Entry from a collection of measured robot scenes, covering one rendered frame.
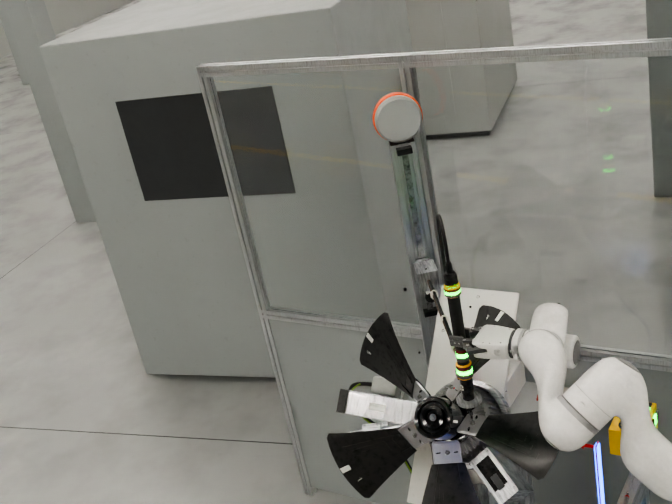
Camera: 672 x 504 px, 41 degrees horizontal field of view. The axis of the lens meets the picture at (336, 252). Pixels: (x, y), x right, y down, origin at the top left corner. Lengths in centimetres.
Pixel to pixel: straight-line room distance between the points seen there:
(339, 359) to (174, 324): 173
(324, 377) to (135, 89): 180
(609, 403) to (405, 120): 134
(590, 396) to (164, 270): 352
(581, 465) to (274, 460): 171
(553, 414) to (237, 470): 292
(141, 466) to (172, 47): 213
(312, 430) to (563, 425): 231
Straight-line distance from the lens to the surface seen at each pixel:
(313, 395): 392
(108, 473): 493
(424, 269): 299
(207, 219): 478
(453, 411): 256
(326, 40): 417
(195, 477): 467
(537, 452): 249
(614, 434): 273
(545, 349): 193
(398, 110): 288
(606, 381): 187
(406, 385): 269
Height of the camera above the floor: 272
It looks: 24 degrees down
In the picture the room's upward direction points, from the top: 12 degrees counter-clockwise
